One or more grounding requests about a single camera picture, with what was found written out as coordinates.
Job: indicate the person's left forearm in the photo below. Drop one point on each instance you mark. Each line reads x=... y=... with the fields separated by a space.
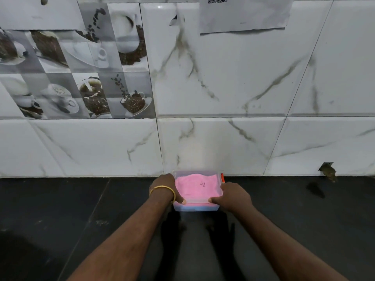
x=123 y=248

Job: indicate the pink rubber glove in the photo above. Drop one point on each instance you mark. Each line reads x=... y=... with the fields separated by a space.
x=190 y=187
x=211 y=190

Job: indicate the transparent plastic box red latches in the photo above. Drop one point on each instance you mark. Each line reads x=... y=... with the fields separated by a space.
x=196 y=209

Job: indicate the grey paper sheet round print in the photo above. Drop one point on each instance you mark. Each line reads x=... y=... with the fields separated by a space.
x=44 y=14

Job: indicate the gold bangle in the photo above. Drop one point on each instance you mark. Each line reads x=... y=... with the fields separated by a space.
x=164 y=187

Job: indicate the person's left hand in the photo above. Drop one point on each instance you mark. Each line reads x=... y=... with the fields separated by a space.
x=164 y=181

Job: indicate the person's right forearm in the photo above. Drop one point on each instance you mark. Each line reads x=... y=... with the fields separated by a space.
x=287 y=251

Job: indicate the person's right hand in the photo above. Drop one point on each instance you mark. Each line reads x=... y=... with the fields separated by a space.
x=234 y=197

